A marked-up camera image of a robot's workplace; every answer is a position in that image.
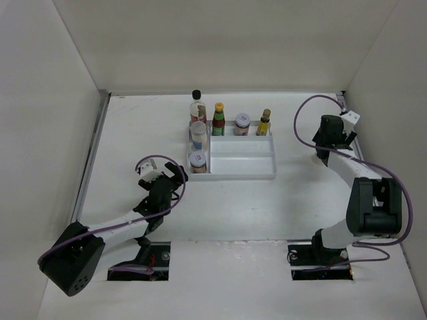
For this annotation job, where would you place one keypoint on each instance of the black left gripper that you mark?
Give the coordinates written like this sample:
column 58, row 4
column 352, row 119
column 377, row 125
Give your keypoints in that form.
column 178, row 178

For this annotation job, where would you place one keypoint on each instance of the brown sauce jar white lid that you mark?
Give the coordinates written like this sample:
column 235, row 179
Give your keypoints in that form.
column 242, row 124

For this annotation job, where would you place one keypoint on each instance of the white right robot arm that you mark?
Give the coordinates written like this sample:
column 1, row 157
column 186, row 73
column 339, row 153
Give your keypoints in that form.
column 375, row 204

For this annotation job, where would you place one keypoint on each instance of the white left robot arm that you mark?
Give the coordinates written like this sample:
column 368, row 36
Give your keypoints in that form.
column 74, row 258

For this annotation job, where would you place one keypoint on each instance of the white divided organizer tray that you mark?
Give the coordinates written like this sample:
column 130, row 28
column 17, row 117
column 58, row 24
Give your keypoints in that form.
column 234, row 158

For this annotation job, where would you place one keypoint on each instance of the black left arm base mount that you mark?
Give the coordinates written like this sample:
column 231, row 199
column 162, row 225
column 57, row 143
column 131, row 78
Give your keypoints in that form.
column 150, row 264

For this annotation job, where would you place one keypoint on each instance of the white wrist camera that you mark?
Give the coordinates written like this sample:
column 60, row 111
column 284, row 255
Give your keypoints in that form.
column 349, row 120
column 147, row 171

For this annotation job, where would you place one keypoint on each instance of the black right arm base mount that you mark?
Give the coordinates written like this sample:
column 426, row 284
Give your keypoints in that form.
column 308, row 265

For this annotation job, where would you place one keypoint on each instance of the white peppercorn jar silver lid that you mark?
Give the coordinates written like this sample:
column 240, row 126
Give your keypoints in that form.
column 198, row 131

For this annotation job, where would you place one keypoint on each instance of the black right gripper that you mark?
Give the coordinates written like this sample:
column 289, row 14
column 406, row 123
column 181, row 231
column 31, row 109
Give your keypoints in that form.
column 347, row 138

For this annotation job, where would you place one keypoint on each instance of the red chili sauce bottle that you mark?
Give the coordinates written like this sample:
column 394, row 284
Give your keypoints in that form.
column 218, row 121

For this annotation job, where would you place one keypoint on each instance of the white powder shaker blue label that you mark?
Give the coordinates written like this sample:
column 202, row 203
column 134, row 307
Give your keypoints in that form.
column 315, row 159

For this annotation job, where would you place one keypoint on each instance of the small yellow oil bottle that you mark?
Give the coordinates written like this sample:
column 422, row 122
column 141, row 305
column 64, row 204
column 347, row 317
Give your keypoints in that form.
column 264, row 123

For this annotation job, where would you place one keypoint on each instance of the dark soy sauce bottle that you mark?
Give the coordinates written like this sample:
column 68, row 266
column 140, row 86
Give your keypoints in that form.
column 197, row 108

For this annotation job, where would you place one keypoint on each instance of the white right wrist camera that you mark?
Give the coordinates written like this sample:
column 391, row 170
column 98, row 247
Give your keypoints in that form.
column 349, row 120

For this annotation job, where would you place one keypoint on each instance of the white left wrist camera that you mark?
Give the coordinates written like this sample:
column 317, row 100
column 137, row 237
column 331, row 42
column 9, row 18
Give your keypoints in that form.
column 147, row 171

